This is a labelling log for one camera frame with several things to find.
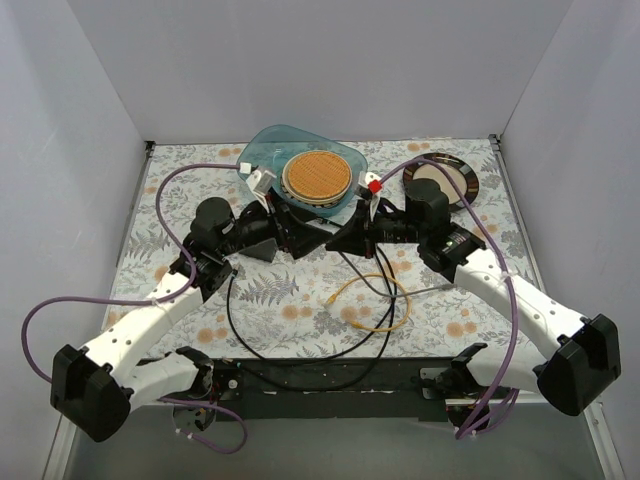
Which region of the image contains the grey ethernet cable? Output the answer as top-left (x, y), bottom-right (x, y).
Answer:
top-left (344, 252), bottom-right (454, 299)

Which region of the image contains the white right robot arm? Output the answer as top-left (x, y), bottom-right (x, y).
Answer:
top-left (325, 179), bottom-right (621, 416)

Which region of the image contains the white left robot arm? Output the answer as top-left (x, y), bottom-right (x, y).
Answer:
top-left (50, 197), bottom-right (331, 442)

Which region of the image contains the striped cream bowl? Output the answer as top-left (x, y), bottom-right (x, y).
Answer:
top-left (282, 164), bottom-right (352, 208)

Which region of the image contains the floral table mat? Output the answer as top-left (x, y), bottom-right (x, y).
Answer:
top-left (114, 139), bottom-right (536, 358)

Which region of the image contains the orange woven coaster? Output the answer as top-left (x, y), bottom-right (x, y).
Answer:
top-left (283, 151), bottom-right (352, 201)

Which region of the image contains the teal plastic container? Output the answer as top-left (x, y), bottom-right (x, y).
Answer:
top-left (237, 125), bottom-right (368, 217)

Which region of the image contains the dark rimmed ceramic plate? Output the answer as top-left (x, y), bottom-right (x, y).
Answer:
top-left (402, 152), bottom-right (479, 213)

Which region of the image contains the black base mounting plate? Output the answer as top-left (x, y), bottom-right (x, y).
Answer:
top-left (157, 355), bottom-right (514, 424)

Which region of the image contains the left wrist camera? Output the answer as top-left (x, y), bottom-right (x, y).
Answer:
top-left (239, 162), bottom-right (276, 211)

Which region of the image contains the black ethernet cable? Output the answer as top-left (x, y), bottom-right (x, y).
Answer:
top-left (239, 244), bottom-right (401, 392)
top-left (225, 267), bottom-right (401, 362)

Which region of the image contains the yellow ethernet cable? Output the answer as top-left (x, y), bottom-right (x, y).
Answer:
top-left (323, 272), bottom-right (413, 333)

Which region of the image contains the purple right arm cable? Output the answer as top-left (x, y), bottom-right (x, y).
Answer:
top-left (380, 154), bottom-right (521, 441)

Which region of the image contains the aluminium frame rail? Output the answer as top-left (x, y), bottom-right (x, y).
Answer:
top-left (584, 401), bottom-right (626, 480)

